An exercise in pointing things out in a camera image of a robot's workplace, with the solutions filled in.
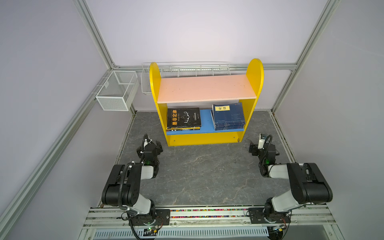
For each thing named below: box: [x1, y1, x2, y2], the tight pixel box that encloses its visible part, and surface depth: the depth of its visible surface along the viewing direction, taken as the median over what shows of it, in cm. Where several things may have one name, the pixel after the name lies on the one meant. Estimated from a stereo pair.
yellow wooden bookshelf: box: [149, 58, 264, 147], surface depth 91 cm
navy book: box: [210, 102, 246, 131], surface depth 92 cm
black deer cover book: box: [167, 107, 202, 128], surface depth 93 cm
